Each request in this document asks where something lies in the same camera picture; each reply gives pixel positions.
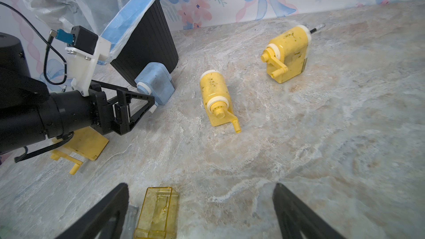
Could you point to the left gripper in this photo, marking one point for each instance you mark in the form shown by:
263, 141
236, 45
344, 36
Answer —
103, 113

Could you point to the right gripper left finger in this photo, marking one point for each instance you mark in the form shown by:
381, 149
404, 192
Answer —
105, 220

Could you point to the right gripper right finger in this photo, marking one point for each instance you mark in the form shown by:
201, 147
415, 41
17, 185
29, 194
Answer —
297, 220

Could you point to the blue pencil sharpener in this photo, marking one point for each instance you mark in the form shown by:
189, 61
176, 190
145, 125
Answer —
155, 80

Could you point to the yellow pencil sharpener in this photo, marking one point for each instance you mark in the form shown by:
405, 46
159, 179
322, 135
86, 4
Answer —
217, 101
286, 55
86, 142

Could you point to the yellow transparent shavings tray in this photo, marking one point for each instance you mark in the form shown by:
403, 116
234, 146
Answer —
158, 217

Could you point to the dark shavings tray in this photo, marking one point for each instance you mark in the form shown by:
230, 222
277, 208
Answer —
130, 223

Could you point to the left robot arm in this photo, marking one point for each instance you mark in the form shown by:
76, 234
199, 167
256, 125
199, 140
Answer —
31, 114

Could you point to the black trash bin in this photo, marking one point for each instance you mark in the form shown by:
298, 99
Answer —
151, 41

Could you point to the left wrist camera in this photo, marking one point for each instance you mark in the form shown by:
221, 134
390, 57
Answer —
84, 49

